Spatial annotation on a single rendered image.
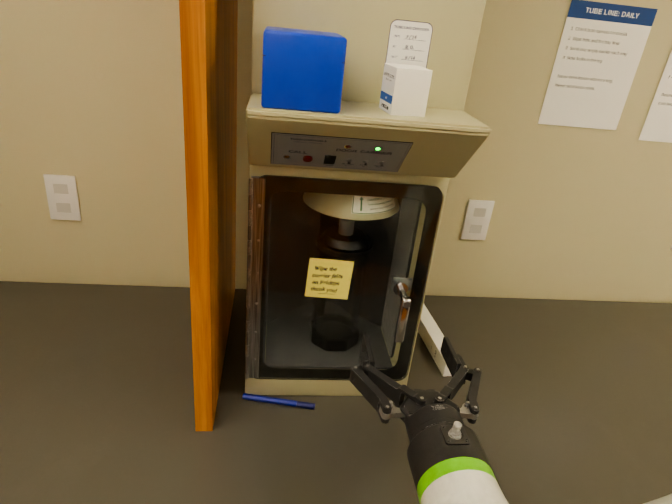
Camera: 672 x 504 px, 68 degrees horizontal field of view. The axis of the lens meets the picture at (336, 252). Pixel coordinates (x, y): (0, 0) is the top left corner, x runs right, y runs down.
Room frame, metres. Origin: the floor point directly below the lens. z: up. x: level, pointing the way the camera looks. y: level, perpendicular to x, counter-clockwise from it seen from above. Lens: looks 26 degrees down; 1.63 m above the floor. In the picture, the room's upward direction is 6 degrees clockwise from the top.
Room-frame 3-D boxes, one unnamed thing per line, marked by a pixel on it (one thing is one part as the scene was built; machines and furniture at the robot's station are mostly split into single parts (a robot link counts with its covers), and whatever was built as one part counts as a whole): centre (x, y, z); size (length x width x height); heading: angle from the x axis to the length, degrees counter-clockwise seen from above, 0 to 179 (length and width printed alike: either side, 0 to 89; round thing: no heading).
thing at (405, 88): (0.71, -0.07, 1.54); 0.05 x 0.05 x 0.06; 16
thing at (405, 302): (0.73, -0.12, 1.17); 0.05 x 0.03 x 0.10; 8
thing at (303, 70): (0.69, 0.07, 1.56); 0.10 x 0.10 x 0.09; 8
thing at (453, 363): (0.65, -0.20, 1.14); 0.07 x 0.01 x 0.03; 8
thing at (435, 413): (0.51, -0.15, 1.15); 0.09 x 0.08 x 0.07; 8
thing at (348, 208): (0.75, -0.01, 1.19); 0.30 x 0.01 x 0.40; 98
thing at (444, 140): (0.70, -0.02, 1.46); 0.32 x 0.11 x 0.10; 98
